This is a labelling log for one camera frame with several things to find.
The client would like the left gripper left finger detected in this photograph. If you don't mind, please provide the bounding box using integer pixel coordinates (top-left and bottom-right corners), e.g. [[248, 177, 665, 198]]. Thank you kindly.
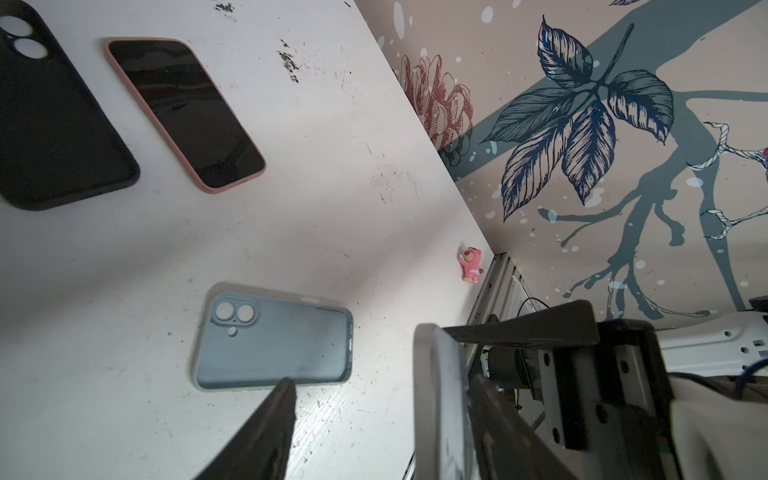
[[196, 378, 297, 480]]

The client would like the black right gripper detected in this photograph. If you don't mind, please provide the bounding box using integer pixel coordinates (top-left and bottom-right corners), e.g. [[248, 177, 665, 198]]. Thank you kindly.
[[445, 300, 678, 479]]

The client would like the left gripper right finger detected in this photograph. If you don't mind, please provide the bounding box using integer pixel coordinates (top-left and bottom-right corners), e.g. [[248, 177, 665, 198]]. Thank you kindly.
[[468, 375, 574, 479]]

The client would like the white phone face down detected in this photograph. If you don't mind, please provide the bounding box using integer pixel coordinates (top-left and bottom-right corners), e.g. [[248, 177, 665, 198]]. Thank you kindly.
[[413, 324, 474, 479]]

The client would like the light blue phone case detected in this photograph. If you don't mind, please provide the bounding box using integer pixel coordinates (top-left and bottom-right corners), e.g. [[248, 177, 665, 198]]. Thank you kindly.
[[191, 282, 354, 391]]

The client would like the pink purple phone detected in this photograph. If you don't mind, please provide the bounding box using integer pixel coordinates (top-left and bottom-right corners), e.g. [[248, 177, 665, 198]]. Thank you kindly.
[[109, 39, 266, 190]]

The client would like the salmon pink phone case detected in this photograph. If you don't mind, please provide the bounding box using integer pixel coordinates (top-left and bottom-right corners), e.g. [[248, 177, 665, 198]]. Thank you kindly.
[[104, 37, 268, 195]]

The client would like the black phone case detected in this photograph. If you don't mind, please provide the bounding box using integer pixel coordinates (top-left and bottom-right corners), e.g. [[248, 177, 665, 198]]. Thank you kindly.
[[1, 1, 140, 211]]

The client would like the small pink toy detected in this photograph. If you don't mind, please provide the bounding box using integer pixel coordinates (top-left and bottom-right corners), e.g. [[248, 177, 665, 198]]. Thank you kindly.
[[458, 247, 484, 283]]

